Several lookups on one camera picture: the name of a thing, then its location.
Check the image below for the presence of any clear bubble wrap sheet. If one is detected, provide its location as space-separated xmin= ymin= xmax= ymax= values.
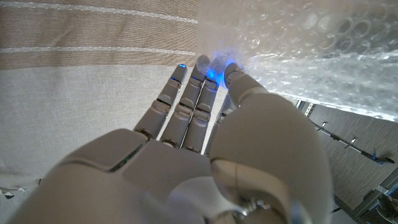
xmin=195 ymin=0 xmax=398 ymax=123

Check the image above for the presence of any beige striped curtain backdrop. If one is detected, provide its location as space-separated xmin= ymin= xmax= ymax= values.
xmin=0 ymin=0 xmax=231 ymax=190

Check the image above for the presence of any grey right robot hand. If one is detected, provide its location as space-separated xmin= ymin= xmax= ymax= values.
xmin=6 ymin=55 xmax=335 ymax=224

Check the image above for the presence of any dark wooden door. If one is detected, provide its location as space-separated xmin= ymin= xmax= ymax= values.
xmin=295 ymin=101 xmax=398 ymax=218

